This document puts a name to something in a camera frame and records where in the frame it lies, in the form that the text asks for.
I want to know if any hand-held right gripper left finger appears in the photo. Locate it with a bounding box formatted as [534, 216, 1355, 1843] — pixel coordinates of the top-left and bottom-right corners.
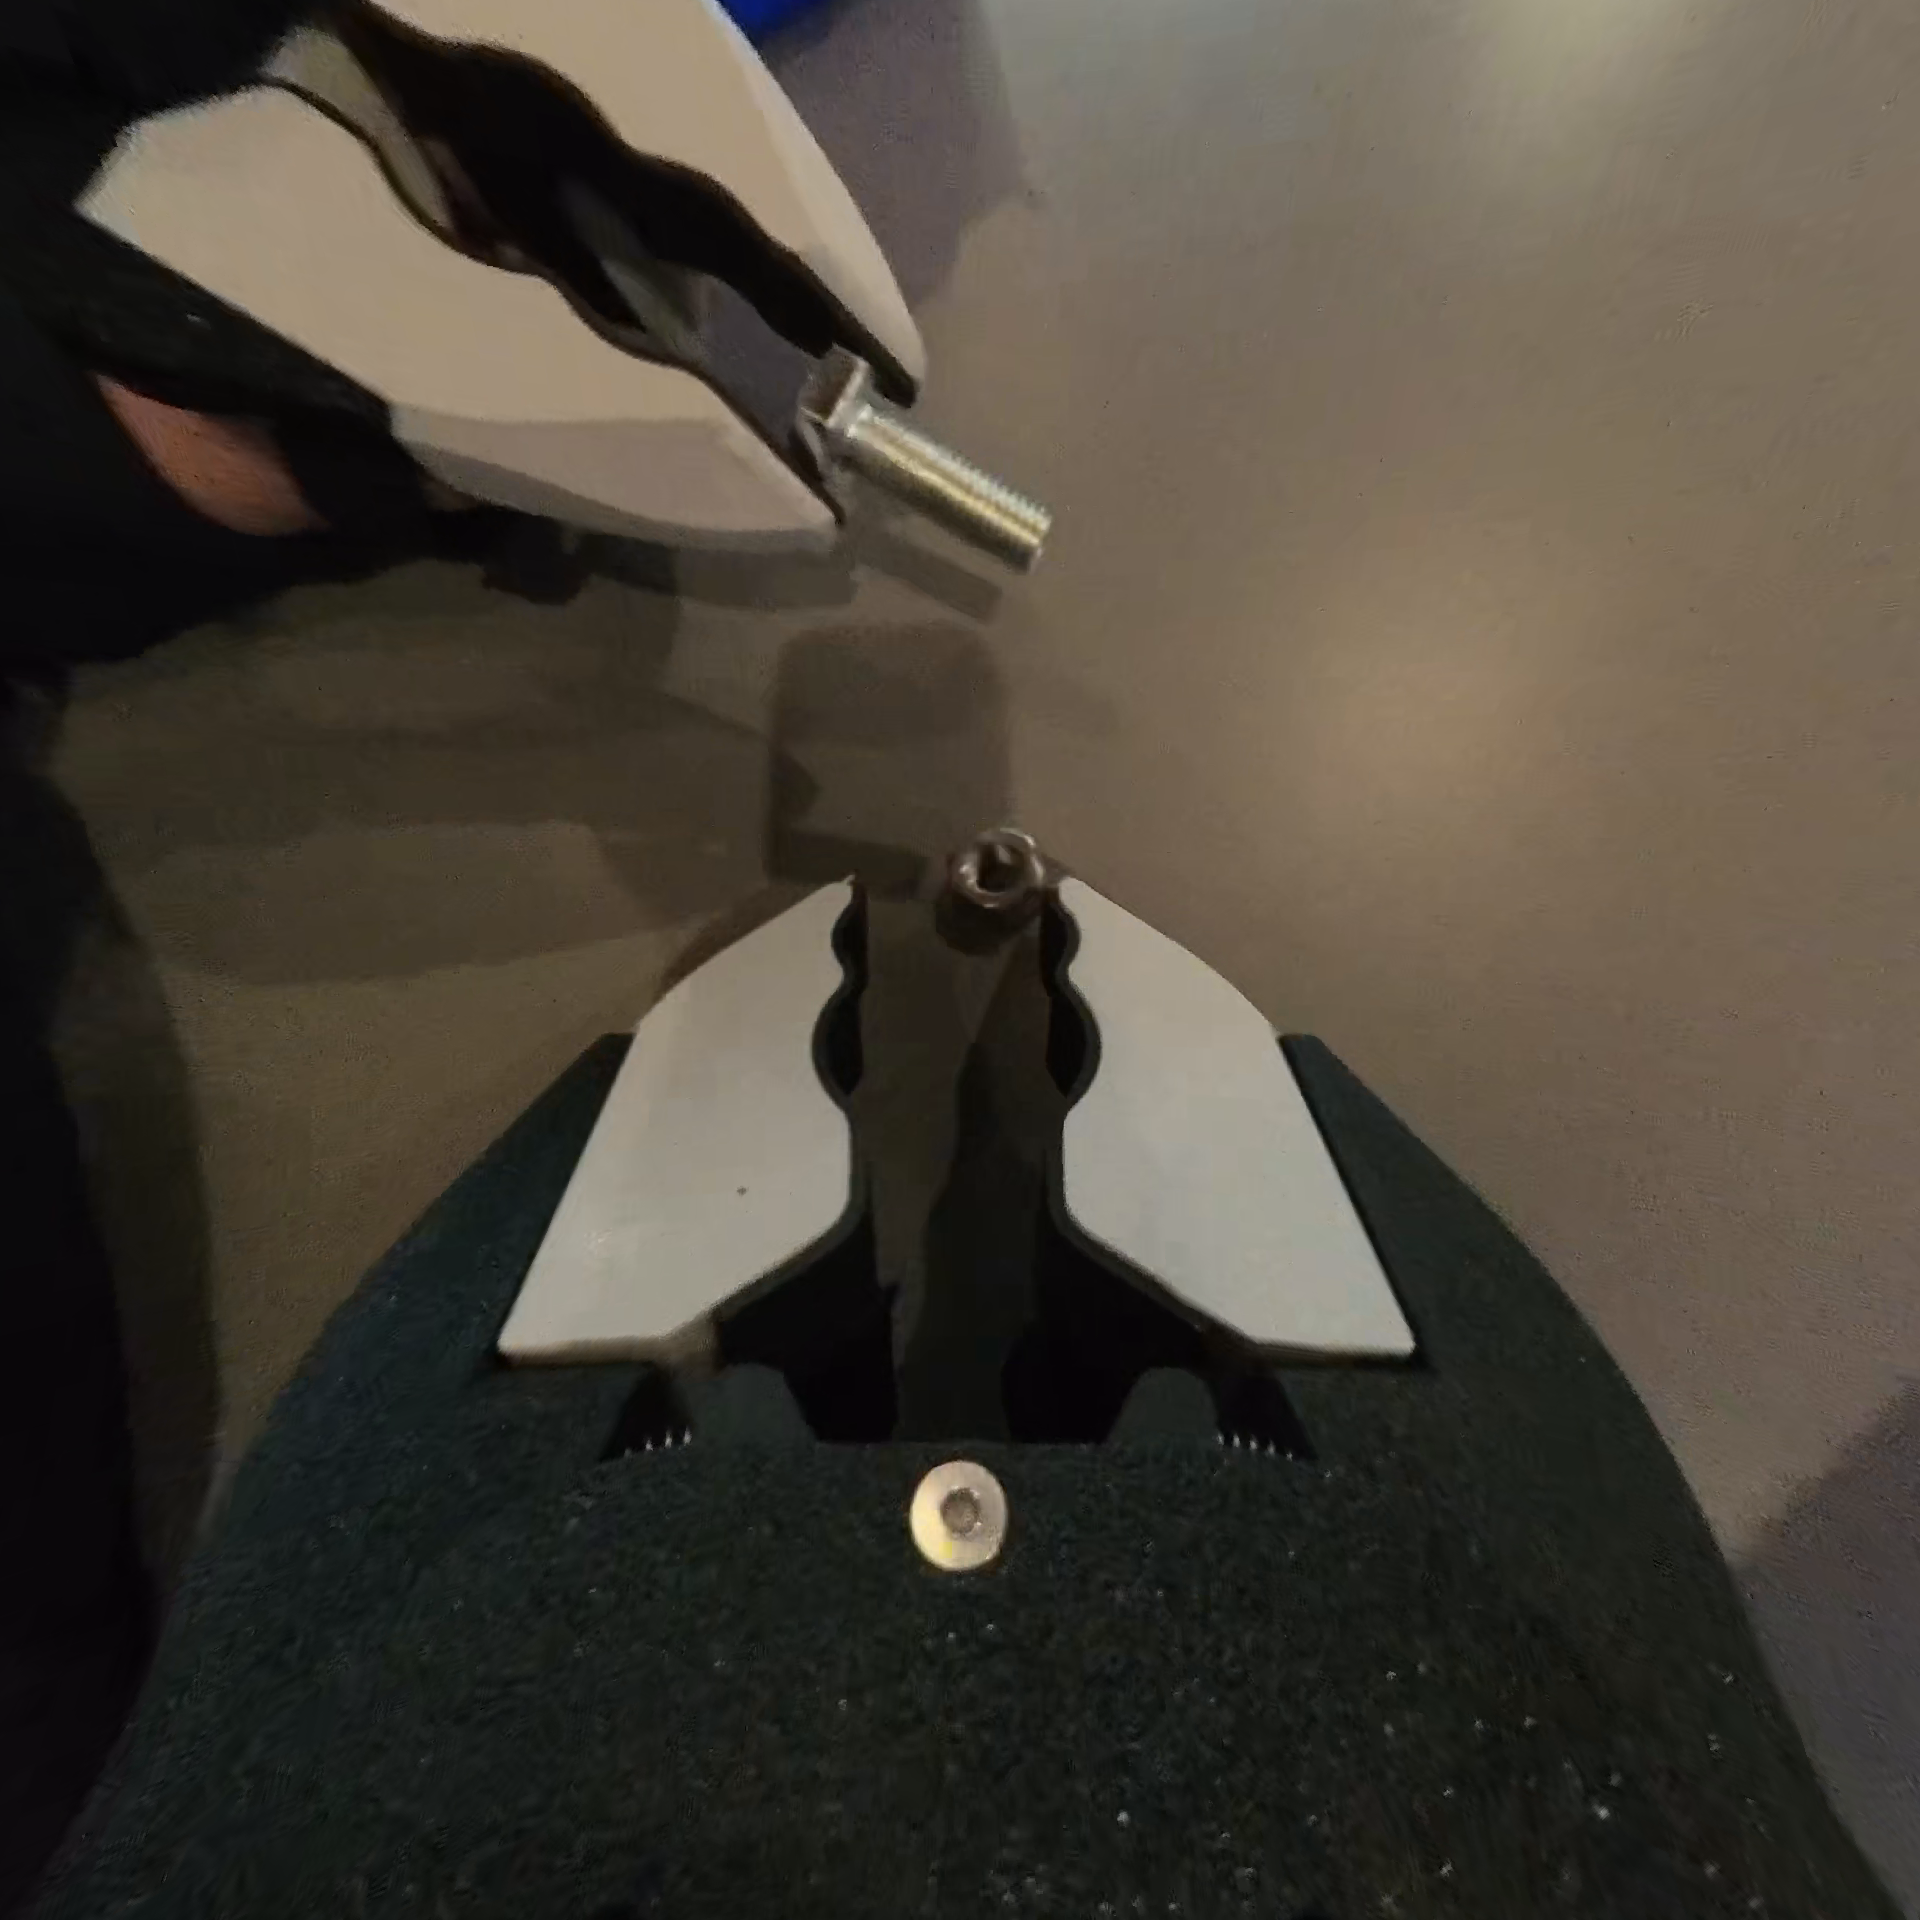
[496, 878, 890, 1440]

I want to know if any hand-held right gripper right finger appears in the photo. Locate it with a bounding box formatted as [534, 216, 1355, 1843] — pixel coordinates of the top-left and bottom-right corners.
[1002, 878, 1419, 1444]

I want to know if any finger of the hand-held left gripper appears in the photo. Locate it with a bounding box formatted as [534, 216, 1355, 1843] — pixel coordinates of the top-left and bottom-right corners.
[337, 0, 927, 426]
[78, 26, 845, 549]

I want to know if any dark hex nut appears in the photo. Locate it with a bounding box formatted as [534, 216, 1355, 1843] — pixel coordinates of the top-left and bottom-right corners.
[940, 827, 1065, 953]

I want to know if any silver hex bolt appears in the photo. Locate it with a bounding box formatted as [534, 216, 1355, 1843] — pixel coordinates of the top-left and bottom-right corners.
[799, 360, 1052, 572]

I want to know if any person's left hand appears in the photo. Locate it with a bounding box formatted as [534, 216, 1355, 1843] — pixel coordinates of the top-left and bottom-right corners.
[96, 377, 328, 534]

